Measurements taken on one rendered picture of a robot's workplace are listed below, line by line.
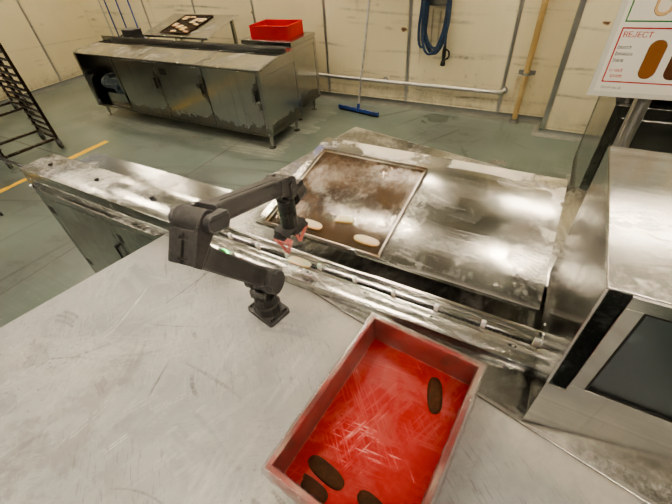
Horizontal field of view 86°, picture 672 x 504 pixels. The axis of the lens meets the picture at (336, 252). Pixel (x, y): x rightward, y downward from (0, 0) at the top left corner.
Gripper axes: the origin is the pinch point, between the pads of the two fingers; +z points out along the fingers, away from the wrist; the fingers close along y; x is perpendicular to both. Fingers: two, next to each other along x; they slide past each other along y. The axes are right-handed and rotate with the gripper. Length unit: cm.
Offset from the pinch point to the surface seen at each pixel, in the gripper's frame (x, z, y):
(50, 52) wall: -700, 38, -284
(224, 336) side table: -4.0, 11.2, 35.8
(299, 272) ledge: 4.8, 6.7, 5.3
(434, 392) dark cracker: 59, 10, 25
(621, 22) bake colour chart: 76, -56, -73
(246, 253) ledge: -19.0, 6.6, 5.4
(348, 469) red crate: 48, 11, 51
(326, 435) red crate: 39, 11, 47
